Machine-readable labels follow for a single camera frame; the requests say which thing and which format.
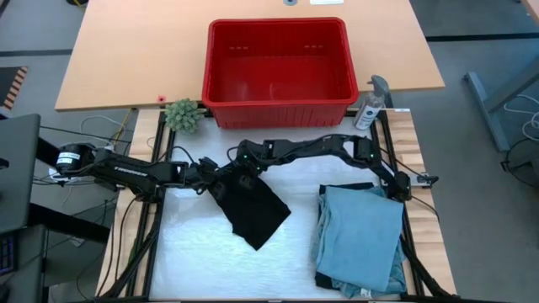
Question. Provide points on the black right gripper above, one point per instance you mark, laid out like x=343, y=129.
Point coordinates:
x=250, y=157

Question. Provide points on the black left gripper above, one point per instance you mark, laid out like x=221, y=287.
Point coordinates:
x=204, y=177

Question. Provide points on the black boxer briefs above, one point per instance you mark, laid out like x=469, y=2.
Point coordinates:
x=257, y=210

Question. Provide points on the dark navy garment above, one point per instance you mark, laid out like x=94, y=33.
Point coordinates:
x=337, y=186

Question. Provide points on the light blue jeans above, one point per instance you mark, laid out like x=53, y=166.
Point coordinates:
x=362, y=240

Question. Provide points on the blue white-striped button shirt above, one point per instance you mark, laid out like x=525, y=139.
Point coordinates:
x=396, y=282

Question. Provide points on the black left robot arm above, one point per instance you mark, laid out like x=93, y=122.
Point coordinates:
x=126, y=168

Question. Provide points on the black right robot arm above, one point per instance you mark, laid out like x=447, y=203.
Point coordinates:
x=337, y=147

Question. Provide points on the red plastic laundry bin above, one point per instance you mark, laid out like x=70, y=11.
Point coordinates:
x=278, y=67

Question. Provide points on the small green succulent plant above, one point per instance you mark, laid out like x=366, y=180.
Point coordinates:
x=183, y=115

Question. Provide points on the light wooden side board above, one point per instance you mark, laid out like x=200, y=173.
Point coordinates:
x=404, y=134
x=145, y=126

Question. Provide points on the small pink object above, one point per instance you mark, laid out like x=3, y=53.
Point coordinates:
x=161, y=99

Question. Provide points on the clear spray bottle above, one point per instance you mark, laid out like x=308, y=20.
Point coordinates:
x=368, y=111

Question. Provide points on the large tan wooden table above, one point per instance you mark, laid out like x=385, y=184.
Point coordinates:
x=126, y=50

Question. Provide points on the white round disc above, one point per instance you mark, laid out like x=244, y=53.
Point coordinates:
x=54, y=174

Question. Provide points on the black desk support bar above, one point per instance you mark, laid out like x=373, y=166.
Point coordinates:
x=46, y=149

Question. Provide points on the small grey round object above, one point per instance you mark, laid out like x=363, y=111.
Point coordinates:
x=289, y=1

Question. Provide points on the white paper sheet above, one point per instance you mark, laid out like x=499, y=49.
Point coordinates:
x=326, y=1

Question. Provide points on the grey laptop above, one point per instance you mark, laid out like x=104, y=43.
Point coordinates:
x=17, y=168

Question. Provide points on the hazard-striped floor mat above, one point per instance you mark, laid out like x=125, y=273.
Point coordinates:
x=12, y=88

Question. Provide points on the black keyboard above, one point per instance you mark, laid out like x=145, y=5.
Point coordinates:
x=6, y=252

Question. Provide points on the grey metal table leg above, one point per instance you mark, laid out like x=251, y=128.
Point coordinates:
x=484, y=105

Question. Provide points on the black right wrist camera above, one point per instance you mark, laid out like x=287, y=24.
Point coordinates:
x=246, y=181

